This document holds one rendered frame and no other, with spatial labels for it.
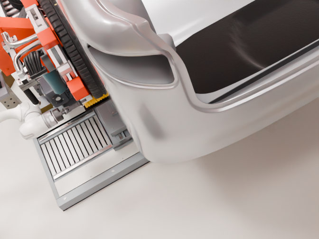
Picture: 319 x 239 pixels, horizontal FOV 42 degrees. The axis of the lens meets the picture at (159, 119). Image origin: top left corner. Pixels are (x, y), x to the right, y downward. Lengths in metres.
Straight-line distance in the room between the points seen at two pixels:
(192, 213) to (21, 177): 1.28
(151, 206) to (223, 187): 0.47
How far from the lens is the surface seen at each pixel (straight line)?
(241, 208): 2.59
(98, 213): 2.78
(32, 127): 2.41
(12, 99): 3.34
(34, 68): 2.20
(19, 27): 2.84
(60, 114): 2.40
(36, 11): 2.31
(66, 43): 2.11
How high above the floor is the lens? 2.41
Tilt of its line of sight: 54 degrees down
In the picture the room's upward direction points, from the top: 22 degrees counter-clockwise
